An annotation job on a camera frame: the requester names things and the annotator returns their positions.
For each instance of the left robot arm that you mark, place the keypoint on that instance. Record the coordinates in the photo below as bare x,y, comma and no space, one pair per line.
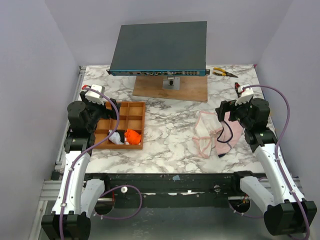
70,216

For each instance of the orange rolled cloth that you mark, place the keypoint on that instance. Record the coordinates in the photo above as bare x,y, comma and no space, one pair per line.
132,137

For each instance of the pink navy-trimmed underwear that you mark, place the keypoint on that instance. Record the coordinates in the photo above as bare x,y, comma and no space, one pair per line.
228,137

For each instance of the wooden base board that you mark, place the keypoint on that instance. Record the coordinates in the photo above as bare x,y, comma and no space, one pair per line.
184,88

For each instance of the network switch grey blue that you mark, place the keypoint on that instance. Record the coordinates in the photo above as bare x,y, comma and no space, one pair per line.
161,49

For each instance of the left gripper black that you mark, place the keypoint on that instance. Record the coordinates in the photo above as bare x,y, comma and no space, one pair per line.
106,114

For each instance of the white pink-trimmed underwear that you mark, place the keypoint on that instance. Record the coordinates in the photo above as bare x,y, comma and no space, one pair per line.
207,127

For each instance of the aluminium frame rail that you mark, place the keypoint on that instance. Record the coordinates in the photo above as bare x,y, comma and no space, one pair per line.
51,187

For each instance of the grey metal stand bracket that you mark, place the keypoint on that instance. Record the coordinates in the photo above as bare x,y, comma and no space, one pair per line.
171,83

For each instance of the black mounting rail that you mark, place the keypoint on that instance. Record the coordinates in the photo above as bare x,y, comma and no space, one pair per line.
168,190

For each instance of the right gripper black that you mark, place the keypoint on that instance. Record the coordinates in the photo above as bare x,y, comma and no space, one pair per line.
227,111

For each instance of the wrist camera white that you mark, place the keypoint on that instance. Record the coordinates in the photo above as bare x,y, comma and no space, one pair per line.
94,97
246,94

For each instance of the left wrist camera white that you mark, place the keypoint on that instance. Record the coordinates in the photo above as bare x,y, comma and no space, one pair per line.
94,97

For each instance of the white rolled cloth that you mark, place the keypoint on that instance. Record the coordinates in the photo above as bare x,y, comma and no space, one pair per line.
118,137

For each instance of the brown compartment tray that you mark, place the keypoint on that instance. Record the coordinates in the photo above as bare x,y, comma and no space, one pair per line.
131,116

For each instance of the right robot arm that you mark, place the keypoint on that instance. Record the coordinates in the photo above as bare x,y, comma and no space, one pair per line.
285,209

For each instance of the yellow handled pliers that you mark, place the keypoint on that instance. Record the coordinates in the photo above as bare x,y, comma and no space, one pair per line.
223,73

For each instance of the red black utility knife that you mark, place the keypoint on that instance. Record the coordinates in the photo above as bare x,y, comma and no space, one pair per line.
236,86

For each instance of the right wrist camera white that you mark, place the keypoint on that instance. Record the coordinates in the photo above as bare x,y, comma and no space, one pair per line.
246,94

